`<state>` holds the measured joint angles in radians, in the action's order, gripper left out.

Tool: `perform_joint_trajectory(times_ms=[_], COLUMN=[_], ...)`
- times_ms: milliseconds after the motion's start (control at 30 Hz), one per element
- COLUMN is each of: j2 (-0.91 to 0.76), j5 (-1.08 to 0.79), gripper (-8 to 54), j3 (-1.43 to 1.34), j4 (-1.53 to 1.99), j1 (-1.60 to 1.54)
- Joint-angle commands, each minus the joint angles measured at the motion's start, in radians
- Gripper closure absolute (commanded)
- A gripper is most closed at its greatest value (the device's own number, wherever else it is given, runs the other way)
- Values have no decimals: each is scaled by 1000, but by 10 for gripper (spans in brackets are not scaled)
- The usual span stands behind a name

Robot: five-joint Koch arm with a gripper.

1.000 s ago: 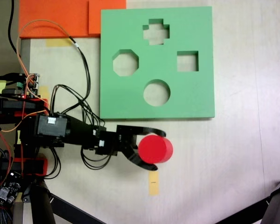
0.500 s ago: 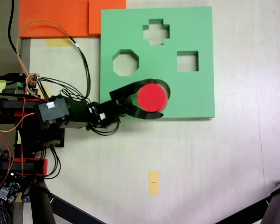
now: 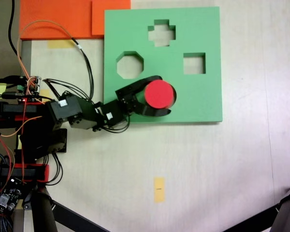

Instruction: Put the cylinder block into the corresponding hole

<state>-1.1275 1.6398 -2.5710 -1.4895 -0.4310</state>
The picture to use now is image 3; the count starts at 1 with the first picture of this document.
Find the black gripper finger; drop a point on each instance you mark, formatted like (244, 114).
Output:
(141, 106)
(146, 81)

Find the red cylinder block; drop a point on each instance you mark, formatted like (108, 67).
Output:
(159, 94)

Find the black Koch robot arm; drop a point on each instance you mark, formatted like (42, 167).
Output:
(65, 111)

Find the orange flat block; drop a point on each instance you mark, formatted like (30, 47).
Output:
(111, 14)
(55, 17)

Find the green shape sorting board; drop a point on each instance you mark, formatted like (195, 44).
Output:
(195, 101)

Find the yellow tape strip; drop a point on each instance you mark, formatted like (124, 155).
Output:
(60, 44)
(159, 191)

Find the motor controller circuit board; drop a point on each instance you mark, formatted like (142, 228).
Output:
(30, 85)

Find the red and black table clamp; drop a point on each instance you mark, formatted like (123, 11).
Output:
(17, 172)
(14, 108)

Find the black tripod leg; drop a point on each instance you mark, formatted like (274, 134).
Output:
(44, 212)
(288, 210)

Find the black circuit board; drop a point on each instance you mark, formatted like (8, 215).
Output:
(8, 198)

